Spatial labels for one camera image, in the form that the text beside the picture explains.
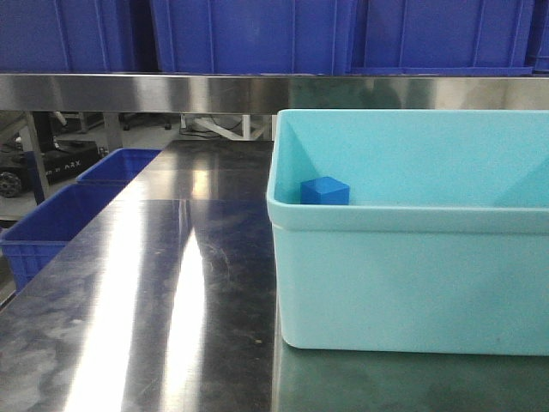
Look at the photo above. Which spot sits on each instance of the black wheeled robot base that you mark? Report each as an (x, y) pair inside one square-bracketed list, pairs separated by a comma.
[(62, 160)]

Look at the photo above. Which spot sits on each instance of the blue cube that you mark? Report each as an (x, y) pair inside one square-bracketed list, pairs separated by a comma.
[(324, 191)]

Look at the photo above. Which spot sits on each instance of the blue crate far low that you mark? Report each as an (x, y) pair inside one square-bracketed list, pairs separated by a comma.
[(119, 167)]

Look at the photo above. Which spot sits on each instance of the blue crate low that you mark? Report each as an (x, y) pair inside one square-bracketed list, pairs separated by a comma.
[(119, 167), (36, 239)]

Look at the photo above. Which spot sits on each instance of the light cyan plastic tub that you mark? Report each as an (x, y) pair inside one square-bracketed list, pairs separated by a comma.
[(443, 247)]

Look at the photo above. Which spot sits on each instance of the blue crate top middle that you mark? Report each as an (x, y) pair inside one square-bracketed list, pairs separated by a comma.
[(253, 37)]

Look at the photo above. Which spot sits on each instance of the blue crate top right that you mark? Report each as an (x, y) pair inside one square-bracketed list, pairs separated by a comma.
[(441, 38)]

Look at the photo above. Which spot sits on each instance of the blue crate near low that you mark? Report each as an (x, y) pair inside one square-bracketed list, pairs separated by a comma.
[(36, 239)]

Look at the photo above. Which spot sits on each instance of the blue crate top left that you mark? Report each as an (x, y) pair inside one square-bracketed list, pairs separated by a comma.
[(77, 37)]

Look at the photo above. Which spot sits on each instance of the stainless steel workbench frame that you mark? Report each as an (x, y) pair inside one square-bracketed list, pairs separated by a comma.
[(265, 94)]

